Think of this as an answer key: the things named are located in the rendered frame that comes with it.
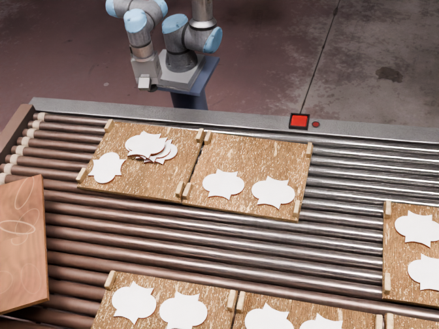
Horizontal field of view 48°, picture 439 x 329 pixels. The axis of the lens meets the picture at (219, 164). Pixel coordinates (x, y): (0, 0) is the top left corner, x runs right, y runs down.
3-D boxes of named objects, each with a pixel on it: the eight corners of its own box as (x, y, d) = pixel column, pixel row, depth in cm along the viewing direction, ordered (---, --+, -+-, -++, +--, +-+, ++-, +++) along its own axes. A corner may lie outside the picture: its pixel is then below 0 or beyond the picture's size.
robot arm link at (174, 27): (173, 35, 228) (168, 8, 218) (198, 40, 223) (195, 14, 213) (160, 49, 221) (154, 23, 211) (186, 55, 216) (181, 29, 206)
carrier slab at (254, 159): (209, 134, 196) (209, 132, 195) (313, 147, 186) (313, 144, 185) (182, 204, 175) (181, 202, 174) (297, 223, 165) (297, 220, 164)
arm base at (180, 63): (169, 53, 236) (165, 34, 228) (200, 53, 233) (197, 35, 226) (162, 72, 226) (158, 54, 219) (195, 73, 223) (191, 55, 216)
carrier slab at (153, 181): (112, 123, 207) (111, 121, 206) (206, 133, 197) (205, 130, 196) (77, 188, 185) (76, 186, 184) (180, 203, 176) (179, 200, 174)
